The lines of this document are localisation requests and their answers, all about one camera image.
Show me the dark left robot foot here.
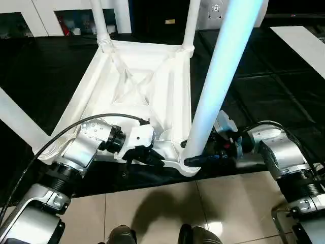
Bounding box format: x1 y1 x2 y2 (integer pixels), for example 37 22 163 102
108 225 138 244

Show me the black furniture with yellow label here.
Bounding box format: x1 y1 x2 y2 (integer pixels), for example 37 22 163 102
131 0 211 34

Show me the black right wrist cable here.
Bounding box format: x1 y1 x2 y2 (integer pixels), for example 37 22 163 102
236 120 325 184

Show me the white flat board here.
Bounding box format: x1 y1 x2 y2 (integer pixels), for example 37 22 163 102
269 25 325 77

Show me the black work mat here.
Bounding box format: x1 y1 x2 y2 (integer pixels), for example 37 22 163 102
0 26 325 199

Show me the black metal stand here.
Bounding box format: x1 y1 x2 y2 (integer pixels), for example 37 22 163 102
270 203 293 244

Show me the white plastic table top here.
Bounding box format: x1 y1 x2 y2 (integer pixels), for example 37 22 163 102
32 39 204 178

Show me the white plastic table leg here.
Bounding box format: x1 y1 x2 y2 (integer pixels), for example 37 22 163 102
0 87 51 150
179 0 270 166
182 0 201 51
90 0 114 53

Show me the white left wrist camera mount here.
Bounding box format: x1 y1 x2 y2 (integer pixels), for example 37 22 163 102
114 124 155 162

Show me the white glass-door cabinet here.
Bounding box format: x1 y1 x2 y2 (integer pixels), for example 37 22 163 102
0 0 133 39

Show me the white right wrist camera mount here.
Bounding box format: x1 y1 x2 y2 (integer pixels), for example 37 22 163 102
214 110 245 160

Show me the dark robot foot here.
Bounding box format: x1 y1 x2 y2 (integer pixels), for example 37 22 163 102
177 223 221 244
108 225 138 244

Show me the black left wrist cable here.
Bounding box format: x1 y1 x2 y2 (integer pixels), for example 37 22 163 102
0 113 152 222

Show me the dark right robot foot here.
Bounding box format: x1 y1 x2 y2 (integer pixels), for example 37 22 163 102
177 223 221 244

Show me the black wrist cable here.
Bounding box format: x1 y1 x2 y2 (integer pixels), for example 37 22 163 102
0 113 152 222
236 120 325 184

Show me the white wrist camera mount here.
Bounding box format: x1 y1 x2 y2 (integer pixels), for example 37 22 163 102
214 110 245 160
114 124 155 162

